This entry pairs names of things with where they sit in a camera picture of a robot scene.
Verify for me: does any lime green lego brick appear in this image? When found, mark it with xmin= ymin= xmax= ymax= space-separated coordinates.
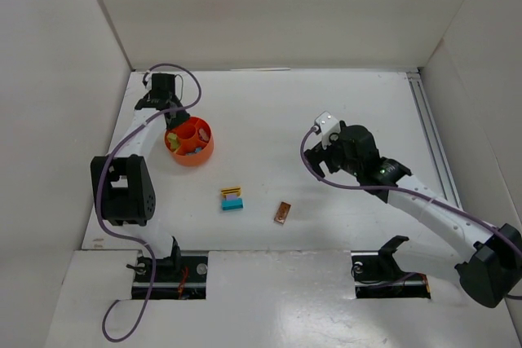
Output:
xmin=166 ymin=133 xmax=180 ymax=152

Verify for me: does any purple lego plate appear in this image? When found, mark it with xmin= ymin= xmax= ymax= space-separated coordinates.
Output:
xmin=198 ymin=128 xmax=210 ymax=143

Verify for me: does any small teal lego brick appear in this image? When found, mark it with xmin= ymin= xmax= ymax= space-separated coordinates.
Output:
xmin=185 ymin=148 xmax=203 ymax=156

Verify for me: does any brown lego plate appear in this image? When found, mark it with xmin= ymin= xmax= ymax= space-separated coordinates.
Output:
xmin=274 ymin=202 xmax=291 ymax=225

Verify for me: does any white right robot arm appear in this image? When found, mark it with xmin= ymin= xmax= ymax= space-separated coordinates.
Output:
xmin=300 ymin=112 xmax=521 ymax=308

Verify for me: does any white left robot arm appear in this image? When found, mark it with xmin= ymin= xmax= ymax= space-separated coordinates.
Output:
xmin=91 ymin=73 xmax=189 ymax=271

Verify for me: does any orange round divided container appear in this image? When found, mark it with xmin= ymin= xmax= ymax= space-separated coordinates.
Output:
xmin=164 ymin=117 xmax=215 ymax=167

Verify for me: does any yellow black striped lego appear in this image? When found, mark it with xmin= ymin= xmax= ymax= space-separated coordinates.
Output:
xmin=220 ymin=187 xmax=241 ymax=198

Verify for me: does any long teal lego brick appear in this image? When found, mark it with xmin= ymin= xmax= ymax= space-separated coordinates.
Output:
xmin=221 ymin=198 xmax=244 ymax=211

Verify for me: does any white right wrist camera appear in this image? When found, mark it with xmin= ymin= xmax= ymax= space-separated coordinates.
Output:
xmin=314 ymin=111 xmax=341 ymax=150

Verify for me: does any aluminium rail right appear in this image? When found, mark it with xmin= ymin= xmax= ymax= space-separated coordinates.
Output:
xmin=406 ymin=72 xmax=462 ymax=208

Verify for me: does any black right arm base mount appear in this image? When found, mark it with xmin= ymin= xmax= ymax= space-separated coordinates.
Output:
xmin=351 ymin=236 xmax=431 ymax=299

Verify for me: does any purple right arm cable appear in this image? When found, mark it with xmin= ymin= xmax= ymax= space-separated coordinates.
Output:
xmin=300 ymin=126 xmax=522 ymax=300

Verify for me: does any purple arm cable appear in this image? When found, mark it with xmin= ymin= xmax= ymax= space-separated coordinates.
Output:
xmin=300 ymin=126 xmax=522 ymax=300
xmin=96 ymin=63 xmax=204 ymax=343

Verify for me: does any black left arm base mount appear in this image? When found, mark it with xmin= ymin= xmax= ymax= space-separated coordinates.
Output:
xmin=126 ymin=252 xmax=208 ymax=301

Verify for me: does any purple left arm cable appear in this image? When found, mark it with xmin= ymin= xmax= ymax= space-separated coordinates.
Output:
xmin=96 ymin=63 xmax=204 ymax=343

